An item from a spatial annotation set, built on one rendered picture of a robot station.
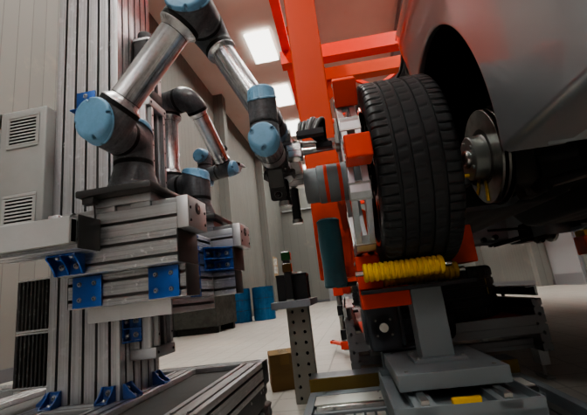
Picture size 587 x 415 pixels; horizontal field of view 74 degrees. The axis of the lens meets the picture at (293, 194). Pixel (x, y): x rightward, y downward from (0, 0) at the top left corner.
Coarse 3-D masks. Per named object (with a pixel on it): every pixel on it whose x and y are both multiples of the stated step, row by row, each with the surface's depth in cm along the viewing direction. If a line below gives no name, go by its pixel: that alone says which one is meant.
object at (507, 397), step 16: (384, 384) 123; (496, 384) 104; (512, 384) 112; (384, 400) 129; (400, 400) 112; (416, 400) 103; (432, 400) 101; (448, 400) 107; (464, 400) 96; (480, 400) 96; (496, 400) 95; (512, 400) 95; (528, 400) 94; (544, 400) 94
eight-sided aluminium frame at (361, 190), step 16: (336, 112) 128; (352, 112) 125; (352, 128) 119; (352, 176) 115; (368, 176) 115; (352, 192) 114; (368, 192) 114; (352, 208) 117; (368, 208) 117; (352, 224) 159; (368, 224) 120; (352, 240) 153; (368, 240) 124
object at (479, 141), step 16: (480, 112) 129; (480, 128) 131; (496, 128) 120; (464, 144) 136; (480, 144) 128; (496, 144) 121; (480, 160) 127; (496, 160) 123; (480, 176) 131; (496, 176) 124; (480, 192) 139; (496, 192) 126
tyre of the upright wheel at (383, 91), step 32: (384, 96) 118; (416, 96) 116; (384, 128) 112; (416, 128) 110; (448, 128) 109; (384, 160) 109; (416, 160) 109; (448, 160) 108; (384, 192) 110; (416, 192) 110; (448, 192) 109; (384, 224) 114; (416, 224) 113; (448, 224) 113; (384, 256) 125; (416, 256) 124; (448, 256) 124
